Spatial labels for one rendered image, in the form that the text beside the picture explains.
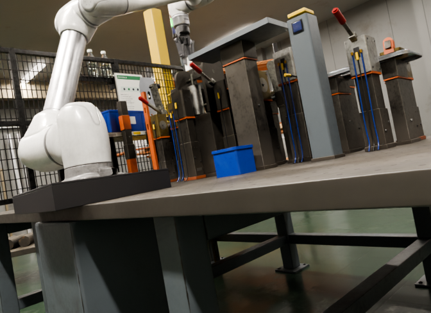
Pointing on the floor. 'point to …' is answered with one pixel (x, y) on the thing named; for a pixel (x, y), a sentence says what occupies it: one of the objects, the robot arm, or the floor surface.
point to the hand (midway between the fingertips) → (188, 64)
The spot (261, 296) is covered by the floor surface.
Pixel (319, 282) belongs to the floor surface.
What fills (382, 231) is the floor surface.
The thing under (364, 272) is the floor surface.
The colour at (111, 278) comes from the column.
